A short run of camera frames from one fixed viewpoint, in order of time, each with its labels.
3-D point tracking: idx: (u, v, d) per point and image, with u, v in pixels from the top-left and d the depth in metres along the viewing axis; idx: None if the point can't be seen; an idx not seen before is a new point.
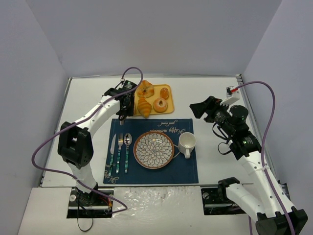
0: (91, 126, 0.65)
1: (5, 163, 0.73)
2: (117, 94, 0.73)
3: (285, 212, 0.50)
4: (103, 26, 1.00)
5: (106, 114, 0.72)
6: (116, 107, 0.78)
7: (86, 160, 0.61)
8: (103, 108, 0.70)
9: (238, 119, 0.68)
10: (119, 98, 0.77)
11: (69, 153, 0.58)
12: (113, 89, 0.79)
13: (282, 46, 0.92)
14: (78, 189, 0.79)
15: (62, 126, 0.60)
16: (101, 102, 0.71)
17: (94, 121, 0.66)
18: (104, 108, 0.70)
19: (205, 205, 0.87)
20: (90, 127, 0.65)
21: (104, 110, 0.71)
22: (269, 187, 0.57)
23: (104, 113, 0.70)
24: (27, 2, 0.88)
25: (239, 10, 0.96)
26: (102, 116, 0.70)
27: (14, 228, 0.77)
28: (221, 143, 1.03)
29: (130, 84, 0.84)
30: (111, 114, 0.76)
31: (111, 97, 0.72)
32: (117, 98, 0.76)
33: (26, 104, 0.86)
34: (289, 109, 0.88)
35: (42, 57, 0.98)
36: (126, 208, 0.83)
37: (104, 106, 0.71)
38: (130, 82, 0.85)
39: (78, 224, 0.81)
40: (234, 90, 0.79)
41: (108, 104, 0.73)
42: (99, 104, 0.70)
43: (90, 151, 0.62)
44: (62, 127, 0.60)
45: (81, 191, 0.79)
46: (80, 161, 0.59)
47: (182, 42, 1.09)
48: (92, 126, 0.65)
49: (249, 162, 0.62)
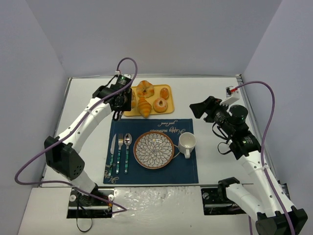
0: (77, 139, 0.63)
1: (6, 163, 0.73)
2: (104, 98, 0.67)
3: (285, 212, 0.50)
4: (103, 26, 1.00)
5: (94, 122, 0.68)
6: (108, 110, 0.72)
7: (77, 172, 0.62)
8: (90, 116, 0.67)
9: (237, 118, 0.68)
10: (108, 99, 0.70)
11: (59, 168, 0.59)
12: (103, 88, 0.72)
13: (283, 46, 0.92)
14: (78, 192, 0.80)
15: (47, 142, 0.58)
16: (87, 108, 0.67)
17: (79, 133, 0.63)
18: (91, 116, 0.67)
19: (205, 205, 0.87)
20: (75, 142, 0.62)
21: (91, 119, 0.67)
22: (269, 186, 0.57)
23: (91, 121, 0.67)
24: (27, 1, 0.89)
25: (238, 10, 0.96)
26: (89, 125, 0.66)
27: (14, 228, 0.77)
28: (221, 142, 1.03)
29: (124, 80, 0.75)
30: (102, 115, 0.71)
31: (98, 102, 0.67)
32: (106, 100, 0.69)
33: (26, 104, 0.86)
34: (289, 109, 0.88)
35: (41, 57, 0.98)
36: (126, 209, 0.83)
37: (91, 113, 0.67)
38: (124, 77, 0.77)
39: (78, 224, 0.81)
40: (233, 90, 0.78)
41: (96, 109, 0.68)
42: (85, 111, 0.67)
43: (79, 161, 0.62)
44: (47, 144, 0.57)
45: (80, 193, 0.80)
46: (71, 174, 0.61)
47: (182, 42, 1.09)
48: (77, 139, 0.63)
49: (249, 162, 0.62)
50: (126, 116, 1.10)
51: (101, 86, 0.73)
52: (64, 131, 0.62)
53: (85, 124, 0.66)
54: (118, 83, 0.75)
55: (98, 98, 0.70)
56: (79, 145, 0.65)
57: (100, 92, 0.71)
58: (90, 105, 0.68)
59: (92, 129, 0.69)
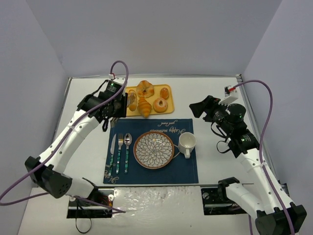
0: (59, 160, 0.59)
1: (6, 162, 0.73)
2: (89, 110, 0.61)
3: (284, 208, 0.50)
4: (103, 26, 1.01)
5: (78, 138, 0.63)
6: (94, 123, 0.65)
7: (64, 190, 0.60)
8: (73, 132, 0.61)
9: (235, 116, 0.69)
10: (95, 111, 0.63)
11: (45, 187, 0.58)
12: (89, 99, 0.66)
13: (282, 46, 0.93)
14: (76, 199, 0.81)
15: (29, 164, 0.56)
16: (71, 125, 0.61)
17: (61, 153, 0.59)
18: (74, 132, 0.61)
19: (205, 205, 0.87)
20: (55, 163, 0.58)
21: (75, 135, 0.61)
22: (267, 183, 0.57)
23: (75, 138, 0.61)
24: (28, 2, 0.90)
25: (237, 10, 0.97)
26: (72, 142, 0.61)
27: (14, 227, 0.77)
28: (220, 141, 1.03)
29: (114, 86, 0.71)
30: (90, 129, 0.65)
31: (80, 117, 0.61)
32: (92, 114, 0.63)
33: (26, 103, 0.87)
34: (288, 108, 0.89)
35: (42, 57, 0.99)
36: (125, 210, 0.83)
37: (75, 129, 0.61)
38: (114, 83, 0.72)
39: (76, 224, 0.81)
40: (232, 89, 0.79)
41: (80, 123, 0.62)
42: (68, 127, 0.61)
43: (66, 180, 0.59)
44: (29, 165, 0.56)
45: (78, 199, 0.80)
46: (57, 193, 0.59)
47: (182, 42, 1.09)
48: (59, 159, 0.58)
49: (247, 159, 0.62)
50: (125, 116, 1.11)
51: (87, 96, 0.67)
52: (46, 151, 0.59)
53: (68, 142, 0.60)
54: (108, 90, 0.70)
55: (83, 109, 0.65)
56: (63, 166, 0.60)
57: (86, 103, 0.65)
58: (74, 119, 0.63)
59: (78, 145, 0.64)
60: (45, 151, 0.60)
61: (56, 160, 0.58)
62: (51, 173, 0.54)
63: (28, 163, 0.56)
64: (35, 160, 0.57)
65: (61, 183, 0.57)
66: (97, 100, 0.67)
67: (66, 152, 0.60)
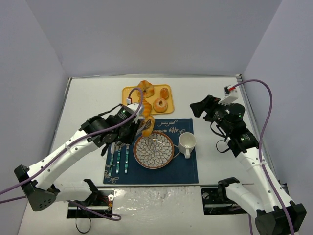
0: (45, 177, 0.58)
1: (6, 161, 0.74)
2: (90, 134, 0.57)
3: (284, 207, 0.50)
4: (103, 26, 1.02)
5: (72, 159, 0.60)
6: (91, 148, 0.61)
7: (45, 203, 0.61)
8: (67, 153, 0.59)
9: (235, 115, 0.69)
10: (94, 137, 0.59)
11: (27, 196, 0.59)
12: (95, 121, 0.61)
13: (282, 45, 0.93)
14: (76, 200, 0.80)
15: (17, 172, 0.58)
16: (67, 144, 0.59)
17: (49, 171, 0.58)
18: (68, 153, 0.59)
19: (205, 205, 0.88)
20: (40, 180, 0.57)
21: (68, 156, 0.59)
22: (267, 182, 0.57)
23: (67, 159, 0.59)
24: (28, 2, 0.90)
25: (237, 10, 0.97)
26: (63, 162, 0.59)
27: (14, 226, 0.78)
28: (220, 141, 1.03)
29: (125, 113, 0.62)
30: (87, 151, 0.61)
31: (77, 140, 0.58)
32: (92, 138, 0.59)
33: (27, 103, 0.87)
34: (288, 108, 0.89)
35: (42, 57, 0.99)
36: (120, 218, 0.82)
37: (69, 151, 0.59)
38: (125, 109, 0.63)
39: (76, 224, 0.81)
40: (231, 89, 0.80)
41: (77, 145, 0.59)
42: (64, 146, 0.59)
43: (49, 197, 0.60)
44: (17, 174, 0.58)
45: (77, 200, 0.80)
46: (36, 207, 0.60)
47: (182, 42, 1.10)
48: (45, 177, 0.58)
49: (247, 158, 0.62)
50: None
51: (95, 116, 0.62)
52: (37, 163, 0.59)
53: (59, 161, 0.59)
54: (117, 116, 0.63)
55: (85, 130, 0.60)
56: (49, 183, 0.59)
57: (90, 124, 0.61)
58: (73, 139, 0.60)
59: (70, 165, 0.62)
60: (35, 163, 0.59)
61: (42, 177, 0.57)
62: (32, 190, 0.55)
63: (17, 172, 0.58)
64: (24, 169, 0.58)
65: (41, 199, 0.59)
66: (103, 123, 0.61)
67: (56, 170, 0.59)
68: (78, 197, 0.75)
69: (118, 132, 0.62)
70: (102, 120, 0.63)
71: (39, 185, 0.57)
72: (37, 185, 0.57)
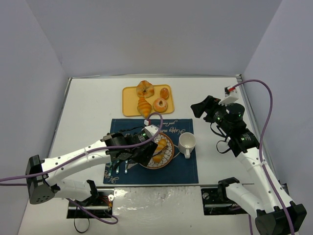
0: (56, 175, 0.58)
1: (5, 162, 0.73)
2: (108, 147, 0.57)
3: (284, 207, 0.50)
4: (103, 26, 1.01)
5: (86, 165, 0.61)
6: (105, 159, 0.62)
7: (42, 199, 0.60)
8: (83, 158, 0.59)
9: (234, 115, 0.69)
10: (111, 152, 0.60)
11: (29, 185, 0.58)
12: (118, 137, 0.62)
13: (282, 45, 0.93)
14: (76, 201, 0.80)
15: (31, 161, 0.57)
16: (86, 150, 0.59)
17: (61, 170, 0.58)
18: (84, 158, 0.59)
19: (205, 205, 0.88)
20: (51, 176, 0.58)
21: (83, 161, 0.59)
22: (267, 182, 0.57)
23: (82, 163, 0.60)
24: (27, 2, 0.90)
25: (237, 10, 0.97)
26: (77, 166, 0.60)
27: (14, 227, 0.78)
28: (220, 141, 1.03)
29: (145, 136, 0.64)
30: (102, 161, 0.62)
31: (97, 150, 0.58)
32: (109, 151, 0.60)
33: (26, 104, 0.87)
34: (288, 108, 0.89)
35: (41, 56, 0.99)
36: (117, 222, 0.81)
37: (86, 156, 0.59)
38: (146, 132, 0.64)
39: (75, 224, 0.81)
40: (231, 89, 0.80)
41: (94, 153, 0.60)
42: (83, 150, 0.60)
43: (48, 194, 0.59)
44: (31, 162, 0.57)
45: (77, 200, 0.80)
46: (33, 200, 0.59)
47: (182, 42, 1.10)
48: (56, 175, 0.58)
49: (247, 158, 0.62)
50: (126, 116, 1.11)
51: (119, 133, 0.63)
52: (52, 158, 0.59)
53: (74, 163, 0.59)
54: (136, 137, 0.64)
55: (106, 143, 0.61)
56: (57, 179, 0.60)
57: (112, 138, 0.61)
58: (93, 146, 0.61)
59: (82, 168, 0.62)
60: (51, 158, 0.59)
61: (54, 174, 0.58)
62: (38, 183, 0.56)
63: (32, 160, 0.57)
64: (38, 160, 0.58)
65: (42, 194, 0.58)
66: (122, 140, 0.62)
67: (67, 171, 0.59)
68: (78, 198, 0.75)
69: (133, 152, 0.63)
70: (123, 137, 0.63)
71: (49, 180, 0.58)
72: (46, 180, 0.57)
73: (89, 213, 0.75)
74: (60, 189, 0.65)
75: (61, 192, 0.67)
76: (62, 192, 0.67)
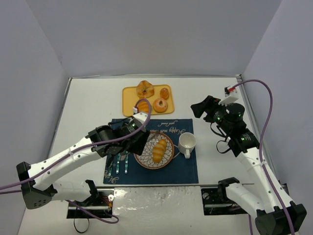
0: (44, 179, 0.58)
1: (5, 162, 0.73)
2: (92, 143, 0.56)
3: (284, 207, 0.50)
4: (103, 26, 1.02)
5: (73, 165, 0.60)
6: (92, 158, 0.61)
7: (40, 203, 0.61)
8: (69, 159, 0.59)
9: (234, 115, 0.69)
10: (98, 148, 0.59)
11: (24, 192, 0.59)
12: (105, 131, 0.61)
13: (282, 46, 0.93)
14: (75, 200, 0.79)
15: (18, 169, 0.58)
16: (71, 150, 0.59)
17: (48, 174, 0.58)
18: (70, 159, 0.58)
19: (205, 205, 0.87)
20: (38, 181, 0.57)
21: (70, 162, 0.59)
22: (267, 182, 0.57)
23: (68, 164, 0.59)
24: (28, 2, 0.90)
25: (237, 10, 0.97)
26: (64, 167, 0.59)
27: (14, 227, 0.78)
28: (220, 140, 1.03)
29: (134, 127, 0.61)
30: (93, 157, 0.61)
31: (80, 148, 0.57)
32: (96, 147, 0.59)
33: (26, 104, 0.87)
34: (288, 108, 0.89)
35: (41, 56, 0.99)
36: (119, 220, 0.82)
37: (72, 156, 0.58)
38: (135, 123, 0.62)
39: (75, 224, 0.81)
40: (231, 89, 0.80)
41: (79, 152, 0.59)
42: (68, 151, 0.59)
43: (44, 198, 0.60)
44: (18, 170, 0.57)
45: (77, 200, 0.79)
46: (30, 205, 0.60)
47: (182, 42, 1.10)
48: (44, 179, 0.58)
49: (247, 158, 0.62)
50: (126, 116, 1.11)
51: (104, 126, 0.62)
52: (38, 164, 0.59)
53: (60, 165, 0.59)
54: (125, 128, 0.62)
55: (91, 139, 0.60)
56: (47, 184, 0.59)
57: (98, 133, 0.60)
58: (77, 145, 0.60)
59: (71, 169, 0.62)
60: (37, 163, 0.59)
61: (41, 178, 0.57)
62: (28, 190, 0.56)
63: (18, 167, 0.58)
64: (26, 166, 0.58)
65: (37, 199, 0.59)
66: (109, 133, 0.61)
67: (55, 174, 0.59)
68: (78, 198, 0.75)
69: (124, 145, 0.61)
70: (110, 130, 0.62)
71: (37, 186, 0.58)
72: (34, 186, 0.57)
73: (89, 213, 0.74)
74: (58, 192, 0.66)
75: (60, 194, 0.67)
76: (60, 195, 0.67)
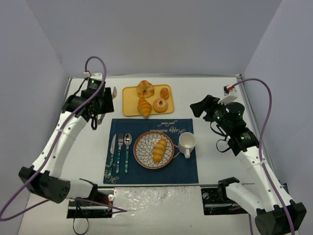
0: (54, 165, 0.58)
1: (5, 162, 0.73)
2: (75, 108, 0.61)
3: (284, 205, 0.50)
4: (103, 26, 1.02)
5: (69, 140, 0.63)
6: (81, 125, 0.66)
7: (64, 193, 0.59)
8: (63, 135, 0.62)
9: (234, 114, 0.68)
10: (80, 112, 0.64)
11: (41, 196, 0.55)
12: (74, 98, 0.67)
13: (282, 45, 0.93)
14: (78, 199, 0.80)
15: (22, 174, 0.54)
16: (59, 128, 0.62)
17: (54, 157, 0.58)
18: (64, 134, 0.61)
19: (205, 205, 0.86)
20: (50, 169, 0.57)
21: (65, 138, 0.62)
22: (267, 181, 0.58)
23: (65, 140, 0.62)
24: (28, 2, 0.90)
25: (237, 10, 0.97)
26: (63, 146, 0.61)
27: (14, 227, 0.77)
28: (220, 140, 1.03)
29: (95, 83, 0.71)
30: (83, 122, 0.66)
31: (67, 119, 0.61)
32: (78, 113, 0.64)
33: (26, 103, 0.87)
34: (288, 107, 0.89)
35: (41, 56, 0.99)
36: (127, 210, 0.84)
37: (64, 132, 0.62)
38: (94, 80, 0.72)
39: (75, 225, 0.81)
40: (230, 88, 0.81)
41: (68, 125, 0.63)
42: (57, 130, 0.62)
43: (64, 184, 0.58)
44: (23, 175, 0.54)
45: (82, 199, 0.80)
46: (56, 199, 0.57)
47: (182, 42, 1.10)
48: (54, 164, 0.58)
49: (247, 157, 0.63)
50: (125, 116, 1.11)
51: (70, 97, 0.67)
52: (38, 158, 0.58)
53: (59, 146, 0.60)
54: (89, 88, 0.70)
55: (68, 111, 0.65)
56: (58, 170, 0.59)
57: (70, 104, 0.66)
58: (61, 122, 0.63)
59: (69, 148, 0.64)
60: (36, 159, 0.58)
61: (50, 165, 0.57)
62: (48, 178, 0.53)
63: (22, 173, 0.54)
64: (28, 169, 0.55)
65: (61, 186, 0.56)
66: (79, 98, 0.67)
67: (60, 155, 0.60)
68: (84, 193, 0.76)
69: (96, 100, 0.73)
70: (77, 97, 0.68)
71: (52, 174, 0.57)
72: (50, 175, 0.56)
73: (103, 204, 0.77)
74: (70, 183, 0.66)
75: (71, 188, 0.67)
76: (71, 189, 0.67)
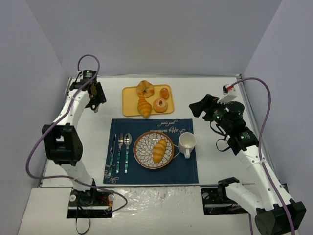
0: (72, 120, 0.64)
1: (5, 161, 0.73)
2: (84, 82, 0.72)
3: (284, 204, 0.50)
4: (103, 26, 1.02)
5: (79, 107, 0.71)
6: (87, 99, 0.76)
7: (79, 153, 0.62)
8: (75, 102, 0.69)
9: (234, 113, 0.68)
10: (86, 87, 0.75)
11: (61, 153, 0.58)
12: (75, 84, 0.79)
13: (282, 45, 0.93)
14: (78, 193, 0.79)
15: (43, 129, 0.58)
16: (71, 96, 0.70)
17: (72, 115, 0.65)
18: (77, 101, 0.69)
19: (205, 205, 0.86)
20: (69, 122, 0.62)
21: (78, 104, 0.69)
22: (267, 180, 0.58)
23: (78, 105, 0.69)
24: (28, 2, 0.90)
25: (237, 10, 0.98)
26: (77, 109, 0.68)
27: (14, 227, 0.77)
28: (220, 139, 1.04)
29: (90, 73, 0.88)
30: (86, 100, 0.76)
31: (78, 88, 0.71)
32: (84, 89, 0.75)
33: (26, 103, 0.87)
34: (288, 107, 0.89)
35: (41, 56, 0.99)
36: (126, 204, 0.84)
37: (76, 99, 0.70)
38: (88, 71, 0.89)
39: (77, 225, 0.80)
40: (230, 87, 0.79)
41: (78, 96, 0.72)
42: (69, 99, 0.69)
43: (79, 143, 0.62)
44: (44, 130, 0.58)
45: (80, 194, 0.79)
46: (75, 156, 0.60)
47: (182, 42, 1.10)
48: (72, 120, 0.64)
49: (246, 156, 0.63)
50: (125, 116, 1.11)
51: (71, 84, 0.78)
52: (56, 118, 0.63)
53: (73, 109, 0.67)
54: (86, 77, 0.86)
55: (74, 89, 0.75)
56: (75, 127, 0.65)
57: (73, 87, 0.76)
58: (72, 95, 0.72)
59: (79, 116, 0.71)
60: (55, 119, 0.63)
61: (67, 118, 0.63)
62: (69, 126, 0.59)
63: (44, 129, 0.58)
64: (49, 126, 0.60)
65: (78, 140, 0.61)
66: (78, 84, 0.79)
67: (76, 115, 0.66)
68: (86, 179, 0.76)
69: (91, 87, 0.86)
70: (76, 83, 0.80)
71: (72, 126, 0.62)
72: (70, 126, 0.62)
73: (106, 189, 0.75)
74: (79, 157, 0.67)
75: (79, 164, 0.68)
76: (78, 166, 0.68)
